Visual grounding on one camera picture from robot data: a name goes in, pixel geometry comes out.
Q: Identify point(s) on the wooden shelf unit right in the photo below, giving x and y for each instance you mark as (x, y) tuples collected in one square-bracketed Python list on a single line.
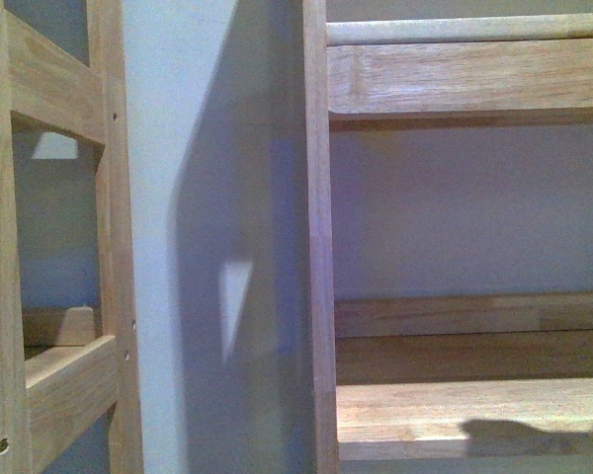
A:
[(457, 200)]

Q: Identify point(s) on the wooden shelf unit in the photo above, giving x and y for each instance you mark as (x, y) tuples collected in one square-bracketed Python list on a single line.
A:
[(457, 200), (67, 320)]

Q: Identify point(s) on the wooden shelf unit left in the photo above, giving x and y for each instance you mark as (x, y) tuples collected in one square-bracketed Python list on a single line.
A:
[(67, 320)]

